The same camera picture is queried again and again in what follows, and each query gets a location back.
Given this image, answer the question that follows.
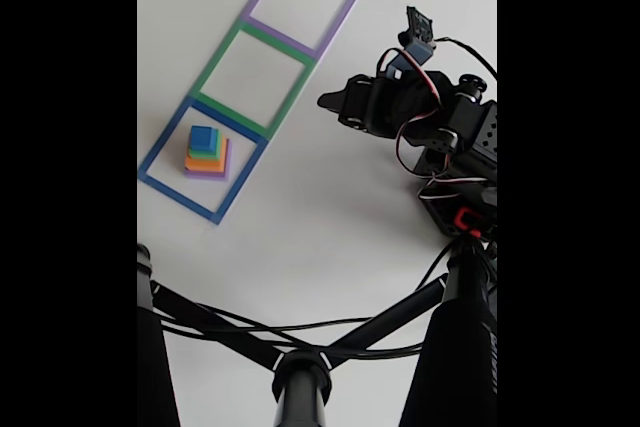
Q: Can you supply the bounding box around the green block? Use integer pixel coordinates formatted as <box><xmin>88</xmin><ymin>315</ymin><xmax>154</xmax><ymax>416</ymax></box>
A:
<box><xmin>187</xmin><ymin>127</ymin><xmax>224</xmax><ymax>158</ymax></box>

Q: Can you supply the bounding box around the large purple block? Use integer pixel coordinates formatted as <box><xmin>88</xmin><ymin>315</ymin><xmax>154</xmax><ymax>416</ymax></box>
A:
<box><xmin>184</xmin><ymin>139</ymin><xmax>233</xmax><ymax>182</ymax></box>

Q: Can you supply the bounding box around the small blue block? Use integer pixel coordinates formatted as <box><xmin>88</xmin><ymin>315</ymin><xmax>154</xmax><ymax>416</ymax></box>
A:
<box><xmin>189</xmin><ymin>125</ymin><xmax>218</xmax><ymax>150</ymax></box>

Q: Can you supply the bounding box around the orange block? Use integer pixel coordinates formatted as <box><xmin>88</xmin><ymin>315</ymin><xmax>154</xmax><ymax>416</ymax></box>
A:
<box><xmin>184</xmin><ymin>139</ymin><xmax>229</xmax><ymax>172</ymax></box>

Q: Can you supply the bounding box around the red clamp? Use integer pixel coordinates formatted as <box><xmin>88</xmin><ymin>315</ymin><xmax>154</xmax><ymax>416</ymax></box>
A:
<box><xmin>453</xmin><ymin>207</ymin><xmax>489</xmax><ymax>239</ymax></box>

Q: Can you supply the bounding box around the black tripod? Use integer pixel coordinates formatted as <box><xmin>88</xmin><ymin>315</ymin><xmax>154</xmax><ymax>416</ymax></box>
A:
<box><xmin>137</xmin><ymin>241</ymin><xmax>498</xmax><ymax>427</ymax></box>

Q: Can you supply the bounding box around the red white black servo cable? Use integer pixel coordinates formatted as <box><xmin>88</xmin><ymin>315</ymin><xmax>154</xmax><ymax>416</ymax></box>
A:
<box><xmin>377</xmin><ymin>48</ymin><xmax>491</xmax><ymax>201</ymax></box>

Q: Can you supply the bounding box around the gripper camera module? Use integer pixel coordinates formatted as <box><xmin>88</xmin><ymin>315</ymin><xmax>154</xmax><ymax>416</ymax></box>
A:
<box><xmin>398</xmin><ymin>5</ymin><xmax>437</xmax><ymax>81</ymax></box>

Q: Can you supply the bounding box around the purple square frame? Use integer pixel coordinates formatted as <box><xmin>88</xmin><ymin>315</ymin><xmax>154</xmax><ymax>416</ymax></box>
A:
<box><xmin>243</xmin><ymin>0</ymin><xmax>363</xmax><ymax>61</ymax></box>

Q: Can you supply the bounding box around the green square frame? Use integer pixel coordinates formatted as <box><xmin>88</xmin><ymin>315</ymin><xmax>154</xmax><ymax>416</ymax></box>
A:
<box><xmin>189</xmin><ymin>19</ymin><xmax>318</xmax><ymax>142</ymax></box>

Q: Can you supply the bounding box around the blue square frame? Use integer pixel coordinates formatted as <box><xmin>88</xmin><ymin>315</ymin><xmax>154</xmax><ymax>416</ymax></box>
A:
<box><xmin>138</xmin><ymin>95</ymin><xmax>269</xmax><ymax>226</ymax></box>

